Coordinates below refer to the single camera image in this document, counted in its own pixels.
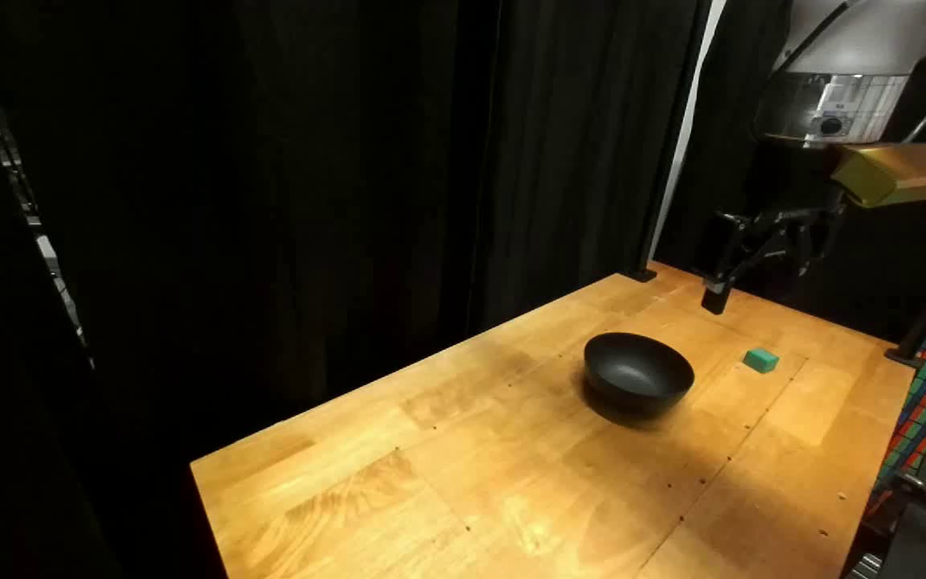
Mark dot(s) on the wooden beam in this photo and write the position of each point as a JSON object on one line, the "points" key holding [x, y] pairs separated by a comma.
{"points": [[914, 171]]}

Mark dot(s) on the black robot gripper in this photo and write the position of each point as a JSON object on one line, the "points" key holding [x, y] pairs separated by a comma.
{"points": [[721, 247]]}

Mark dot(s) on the black table corner bracket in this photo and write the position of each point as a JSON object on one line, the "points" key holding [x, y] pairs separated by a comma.
{"points": [[903, 354], [640, 273]]}

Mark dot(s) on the black device with orange part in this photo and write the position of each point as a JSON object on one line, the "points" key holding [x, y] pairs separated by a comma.
{"points": [[918, 526]]}

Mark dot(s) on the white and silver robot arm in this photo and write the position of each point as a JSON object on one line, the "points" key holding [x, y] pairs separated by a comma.
{"points": [[858, 100]]}

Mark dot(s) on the small green block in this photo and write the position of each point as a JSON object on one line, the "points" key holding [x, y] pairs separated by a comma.
{"points": [[761, 358]]}

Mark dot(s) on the black curtain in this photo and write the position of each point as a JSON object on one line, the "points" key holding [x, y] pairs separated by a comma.
{"points": [[323, 162]]}

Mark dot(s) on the black bowl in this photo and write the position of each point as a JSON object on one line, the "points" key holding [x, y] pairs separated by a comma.
{"points": [[636, 373]]}

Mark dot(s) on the dark stand with silver strip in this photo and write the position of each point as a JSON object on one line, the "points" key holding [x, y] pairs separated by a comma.
{"points": [[23, 203]]}

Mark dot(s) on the white vertical pole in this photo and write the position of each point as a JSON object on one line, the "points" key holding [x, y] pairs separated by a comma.
{"points": [[686, 129]]}

